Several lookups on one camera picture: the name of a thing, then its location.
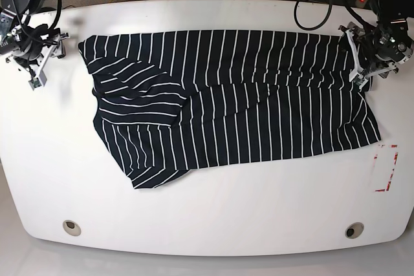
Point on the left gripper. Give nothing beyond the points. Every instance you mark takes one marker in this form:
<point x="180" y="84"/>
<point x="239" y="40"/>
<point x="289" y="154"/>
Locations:
<point x="398" y="29"/>

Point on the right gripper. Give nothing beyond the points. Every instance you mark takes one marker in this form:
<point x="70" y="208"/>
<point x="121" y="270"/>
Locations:
<point x="40" y="34"/>

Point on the navy white striped T-shirt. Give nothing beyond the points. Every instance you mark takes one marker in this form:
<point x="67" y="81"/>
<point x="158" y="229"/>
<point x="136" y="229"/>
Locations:
<point x="172" y="102"/>

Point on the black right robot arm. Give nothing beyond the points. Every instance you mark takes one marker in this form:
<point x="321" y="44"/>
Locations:
<point x="15" y="16"/>

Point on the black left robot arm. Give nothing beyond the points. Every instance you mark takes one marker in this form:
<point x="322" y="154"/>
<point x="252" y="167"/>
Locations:
<point x="386" y="11"/>

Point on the red tape rectangle marker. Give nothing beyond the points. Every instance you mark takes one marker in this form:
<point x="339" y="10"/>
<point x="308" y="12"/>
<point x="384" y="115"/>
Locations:
<point x="384" y="165"/>

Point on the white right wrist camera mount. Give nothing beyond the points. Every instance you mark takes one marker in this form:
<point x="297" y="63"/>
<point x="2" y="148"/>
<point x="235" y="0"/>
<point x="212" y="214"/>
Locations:
<point x="45" y="62"/>

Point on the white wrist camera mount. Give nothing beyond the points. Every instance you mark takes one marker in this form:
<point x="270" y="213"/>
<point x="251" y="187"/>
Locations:
<point x="369" y="59"/>
<point x="45" y="62"/>

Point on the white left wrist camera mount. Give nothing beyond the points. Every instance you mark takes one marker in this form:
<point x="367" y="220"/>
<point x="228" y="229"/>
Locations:
<point x="369" y="59"/>

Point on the right table cable grommet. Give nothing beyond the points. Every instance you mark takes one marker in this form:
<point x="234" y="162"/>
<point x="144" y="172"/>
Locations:
<point x="354" y="230"/>

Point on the table cable grommet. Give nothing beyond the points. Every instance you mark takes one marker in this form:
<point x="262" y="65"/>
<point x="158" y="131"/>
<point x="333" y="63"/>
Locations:
<point x="354" y="230"/>
<point x="72" y="228"/>

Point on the left table cable grommet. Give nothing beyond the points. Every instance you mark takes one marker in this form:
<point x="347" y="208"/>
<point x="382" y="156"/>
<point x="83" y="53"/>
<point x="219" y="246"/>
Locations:
<point x="72" y="228"/>

